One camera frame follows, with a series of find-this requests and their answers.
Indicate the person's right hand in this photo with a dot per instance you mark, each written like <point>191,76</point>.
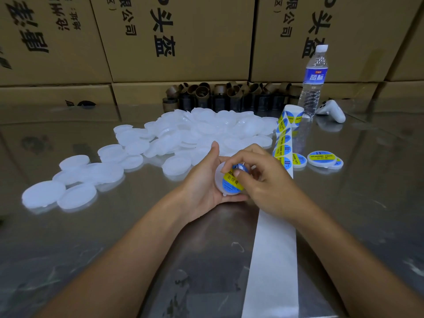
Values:
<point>278,188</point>

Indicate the person's left hand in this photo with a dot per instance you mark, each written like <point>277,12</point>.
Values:
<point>199,188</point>

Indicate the labelled lid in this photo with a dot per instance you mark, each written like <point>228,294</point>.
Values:
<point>321,157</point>
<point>339,164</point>
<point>299,160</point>
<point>227,184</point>

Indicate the pile of white plastic lids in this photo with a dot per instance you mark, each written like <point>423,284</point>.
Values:
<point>185,129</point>

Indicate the sticker roll with backing strip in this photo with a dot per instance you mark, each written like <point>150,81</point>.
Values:
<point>271,275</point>

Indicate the person's right forearm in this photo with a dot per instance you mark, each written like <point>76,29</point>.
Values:
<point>364,271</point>

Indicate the person's left forearm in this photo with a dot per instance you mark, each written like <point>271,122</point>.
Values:
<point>122,271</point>

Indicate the row of dark cardboard tubes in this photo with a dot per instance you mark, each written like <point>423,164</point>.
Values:
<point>215,97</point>

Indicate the white handheld controller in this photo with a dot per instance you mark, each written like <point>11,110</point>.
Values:
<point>332,110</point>

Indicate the clear plastic water bottle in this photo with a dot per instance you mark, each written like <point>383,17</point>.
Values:
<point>313,86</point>

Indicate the stack of brown cardboard boxes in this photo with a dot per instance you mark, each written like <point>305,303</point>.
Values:
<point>192,43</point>

